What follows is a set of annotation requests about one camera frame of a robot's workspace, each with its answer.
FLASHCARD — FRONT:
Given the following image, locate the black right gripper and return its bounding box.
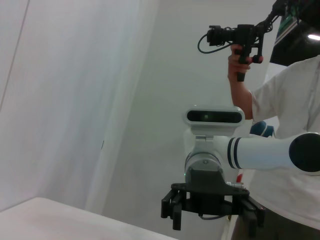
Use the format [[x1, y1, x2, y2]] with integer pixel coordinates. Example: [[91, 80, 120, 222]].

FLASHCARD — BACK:
[[161, 168, 266, 238]]

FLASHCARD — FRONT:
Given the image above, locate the black camera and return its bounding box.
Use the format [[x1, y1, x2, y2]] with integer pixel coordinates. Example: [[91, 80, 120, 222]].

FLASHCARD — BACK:
[[197, 7, 283, 83]]

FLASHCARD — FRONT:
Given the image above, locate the person's bare forearm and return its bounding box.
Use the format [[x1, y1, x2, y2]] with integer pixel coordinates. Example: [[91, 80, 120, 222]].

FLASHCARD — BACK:
[[228, 79, 255, 121]]

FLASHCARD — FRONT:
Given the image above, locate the person's hand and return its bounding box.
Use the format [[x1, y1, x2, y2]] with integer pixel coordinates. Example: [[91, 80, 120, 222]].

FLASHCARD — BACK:
[[227, 45, 265, 85]]

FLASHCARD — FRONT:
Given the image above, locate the blue round object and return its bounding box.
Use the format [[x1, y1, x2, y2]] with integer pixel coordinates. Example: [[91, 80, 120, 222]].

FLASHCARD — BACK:
[[249, 120, 276, 138]]

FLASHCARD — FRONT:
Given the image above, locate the person in white shirt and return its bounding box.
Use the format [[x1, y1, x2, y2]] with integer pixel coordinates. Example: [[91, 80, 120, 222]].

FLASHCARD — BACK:
[[229, 54, 320, 240]]

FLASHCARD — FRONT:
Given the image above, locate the white backdrop curtain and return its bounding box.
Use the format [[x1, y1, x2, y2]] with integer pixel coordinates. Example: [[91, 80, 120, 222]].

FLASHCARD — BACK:
[[0, 0, 161, 218]]

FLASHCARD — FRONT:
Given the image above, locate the right arm cable with connector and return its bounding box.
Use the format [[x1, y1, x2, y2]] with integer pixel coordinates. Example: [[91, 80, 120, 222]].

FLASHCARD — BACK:
[[198, 181, 245, 221]]

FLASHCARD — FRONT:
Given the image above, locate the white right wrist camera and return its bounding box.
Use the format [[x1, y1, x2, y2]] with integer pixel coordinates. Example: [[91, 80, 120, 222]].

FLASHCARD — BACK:
[[185, 105, 246, 142]]

